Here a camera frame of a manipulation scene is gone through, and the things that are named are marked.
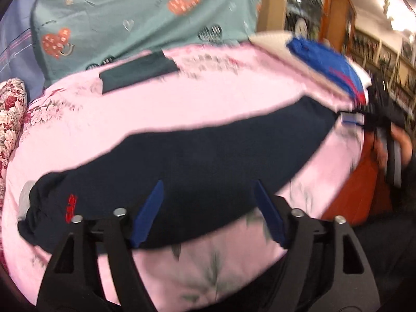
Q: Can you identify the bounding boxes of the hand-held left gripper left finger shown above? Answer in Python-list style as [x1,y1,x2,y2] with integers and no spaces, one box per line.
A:
[37,180,165,312]

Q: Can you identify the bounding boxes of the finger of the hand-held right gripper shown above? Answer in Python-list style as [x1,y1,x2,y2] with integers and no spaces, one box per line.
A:
[340,110,367,127]

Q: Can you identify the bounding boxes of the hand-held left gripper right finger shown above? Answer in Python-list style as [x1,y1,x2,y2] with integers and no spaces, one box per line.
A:
[255,180,381,312]

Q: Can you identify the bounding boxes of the dark navy pants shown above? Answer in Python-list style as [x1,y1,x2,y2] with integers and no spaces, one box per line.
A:
[18,96,342,256]

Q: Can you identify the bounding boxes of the person's right hand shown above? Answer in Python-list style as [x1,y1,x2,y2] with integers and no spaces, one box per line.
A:
[374,126,414,171]

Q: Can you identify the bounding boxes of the blue folded garment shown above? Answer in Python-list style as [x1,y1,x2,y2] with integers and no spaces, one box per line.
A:
[286,36,374,105]

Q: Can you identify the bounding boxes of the orange bed side panel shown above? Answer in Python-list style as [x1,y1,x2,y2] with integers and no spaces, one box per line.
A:
[322,133,394,226]

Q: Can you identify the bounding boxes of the wooden cabinet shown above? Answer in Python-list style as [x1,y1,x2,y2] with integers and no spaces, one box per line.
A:
[318,0,358,56]

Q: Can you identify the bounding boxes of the cream cushion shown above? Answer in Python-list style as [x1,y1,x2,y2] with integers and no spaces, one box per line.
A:
[249,31,355,105]

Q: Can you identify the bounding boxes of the pink floral bed sheet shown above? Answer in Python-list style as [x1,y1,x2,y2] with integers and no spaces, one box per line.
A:
[0,41,365,307]

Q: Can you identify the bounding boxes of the person's dark clothing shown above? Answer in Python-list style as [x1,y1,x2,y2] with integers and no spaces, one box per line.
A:
[353,182,416,303]

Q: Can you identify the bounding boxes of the wooden headboard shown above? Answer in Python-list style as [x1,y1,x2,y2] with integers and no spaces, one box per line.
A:
[256,0,289,36]

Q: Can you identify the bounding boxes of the folded dark green garment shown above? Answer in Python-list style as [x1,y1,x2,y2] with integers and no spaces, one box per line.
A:
[99,50,180,95]

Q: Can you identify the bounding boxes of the red floral quilt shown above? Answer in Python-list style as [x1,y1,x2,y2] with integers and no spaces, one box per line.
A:
[0,78,28,186]

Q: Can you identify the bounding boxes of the teal heart-print pillow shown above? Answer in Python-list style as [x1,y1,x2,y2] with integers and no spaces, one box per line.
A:
[31,0,263,87]

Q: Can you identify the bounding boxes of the blue plaid pillow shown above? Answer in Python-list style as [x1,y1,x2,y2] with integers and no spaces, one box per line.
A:
[0,0,46,89]

